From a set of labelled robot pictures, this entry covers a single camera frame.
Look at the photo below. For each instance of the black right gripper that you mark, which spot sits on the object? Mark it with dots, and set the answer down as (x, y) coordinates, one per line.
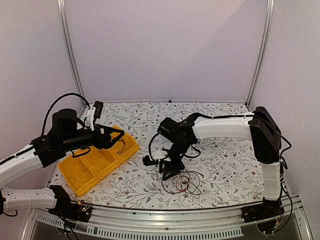
(175, 169)

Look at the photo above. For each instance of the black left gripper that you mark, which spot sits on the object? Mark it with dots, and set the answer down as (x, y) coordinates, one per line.
(106, 142)

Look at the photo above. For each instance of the right arm base electronics board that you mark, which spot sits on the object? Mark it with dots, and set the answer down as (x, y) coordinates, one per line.
(269, 216)

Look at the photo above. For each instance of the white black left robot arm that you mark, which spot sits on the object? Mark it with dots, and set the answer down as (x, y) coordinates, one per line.
(40, 153)

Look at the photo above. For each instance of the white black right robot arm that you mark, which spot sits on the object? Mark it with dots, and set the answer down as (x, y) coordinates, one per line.
(256, 126)

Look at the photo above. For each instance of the left arm base electronics board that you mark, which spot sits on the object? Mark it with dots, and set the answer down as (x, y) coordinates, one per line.
(74, 210)

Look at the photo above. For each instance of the yellow divided plastic bin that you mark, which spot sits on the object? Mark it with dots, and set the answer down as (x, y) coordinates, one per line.
(85, 168)

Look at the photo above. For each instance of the floral patterned table mat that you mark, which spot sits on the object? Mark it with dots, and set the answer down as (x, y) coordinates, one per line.
(218, 173)

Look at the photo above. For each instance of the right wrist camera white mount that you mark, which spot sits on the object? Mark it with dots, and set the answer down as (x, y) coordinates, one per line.
(155, 158)

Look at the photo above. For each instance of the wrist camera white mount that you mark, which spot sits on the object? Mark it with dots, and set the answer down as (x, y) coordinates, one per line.
(94, 112)
(155, 158)

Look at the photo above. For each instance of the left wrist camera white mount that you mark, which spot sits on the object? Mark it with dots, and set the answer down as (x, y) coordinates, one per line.
(94, 112)

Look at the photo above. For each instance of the aluminium left corner post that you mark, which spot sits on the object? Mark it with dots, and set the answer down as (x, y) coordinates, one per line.
(61, 6)

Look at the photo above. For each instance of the aluminium corner post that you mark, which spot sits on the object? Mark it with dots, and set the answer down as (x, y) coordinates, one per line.
(262, 51)
(61, 6)

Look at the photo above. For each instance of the aluminium front frame rail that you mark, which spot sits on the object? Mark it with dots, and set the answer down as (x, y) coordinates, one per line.
(110, 223)

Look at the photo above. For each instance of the aluminium right corner post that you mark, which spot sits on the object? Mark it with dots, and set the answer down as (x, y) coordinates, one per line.
(262, 51)

